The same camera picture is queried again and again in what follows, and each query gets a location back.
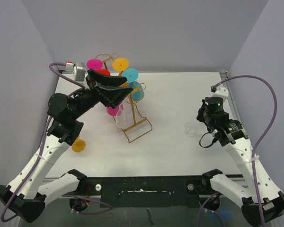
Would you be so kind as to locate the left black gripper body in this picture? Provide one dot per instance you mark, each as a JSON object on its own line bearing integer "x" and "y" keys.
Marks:
{"x": 89, "y": 98}

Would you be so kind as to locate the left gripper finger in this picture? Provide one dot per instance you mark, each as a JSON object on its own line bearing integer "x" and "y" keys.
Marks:
{"x": 112, "y": 96}
{"x": 95, "y": 77}

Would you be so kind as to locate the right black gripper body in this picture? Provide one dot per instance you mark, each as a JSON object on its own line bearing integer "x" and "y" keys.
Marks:
{"x": 201, "y": 116}

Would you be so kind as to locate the red plastic wine glass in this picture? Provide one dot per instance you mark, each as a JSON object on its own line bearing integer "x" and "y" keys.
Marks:
{"x": 104, "y": 72}

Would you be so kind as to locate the pink plastic wine glass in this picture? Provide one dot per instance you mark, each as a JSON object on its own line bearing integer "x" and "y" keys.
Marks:
{"x": 112, "y": 111}
{"x": 95, "y": 64}

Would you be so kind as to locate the clear wine glass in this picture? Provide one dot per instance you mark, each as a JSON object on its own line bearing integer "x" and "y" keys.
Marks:
{"x": 121, "y": 116}
{"x": 189, "y": 129}

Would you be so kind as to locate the orange plastic wine glass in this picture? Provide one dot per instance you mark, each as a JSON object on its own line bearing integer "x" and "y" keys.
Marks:
{"x": 78, "y": 145}
{"x": 120, "y": 65}

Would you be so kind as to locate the teal plastic wine glass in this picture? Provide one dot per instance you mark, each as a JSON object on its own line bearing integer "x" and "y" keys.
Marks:
{"x": 132, "y": 75}

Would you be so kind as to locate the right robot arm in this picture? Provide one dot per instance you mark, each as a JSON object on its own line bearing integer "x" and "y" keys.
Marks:
{"x": 262, "y": 201}

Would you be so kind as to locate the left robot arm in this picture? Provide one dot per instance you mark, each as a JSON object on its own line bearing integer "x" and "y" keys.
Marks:
{"x": 25, "y": 195}

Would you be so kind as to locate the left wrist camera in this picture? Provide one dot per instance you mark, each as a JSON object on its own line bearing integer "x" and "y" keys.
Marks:
{"x": 77, "y": 69}

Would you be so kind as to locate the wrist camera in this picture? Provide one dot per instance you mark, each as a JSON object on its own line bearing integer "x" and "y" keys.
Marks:
{"x": 77, "y": 69}
{"x": 221, "y": 92}

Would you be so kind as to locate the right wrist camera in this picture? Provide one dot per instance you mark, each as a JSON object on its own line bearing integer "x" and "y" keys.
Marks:
{"x": 221, "y": 92}

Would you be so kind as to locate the gold wire wine glass rack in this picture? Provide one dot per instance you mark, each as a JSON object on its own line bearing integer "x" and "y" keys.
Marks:
{"x": 138, "y": 125}

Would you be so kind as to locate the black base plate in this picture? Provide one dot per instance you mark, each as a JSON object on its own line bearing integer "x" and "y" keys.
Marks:
{"x": 146, "y": 192}

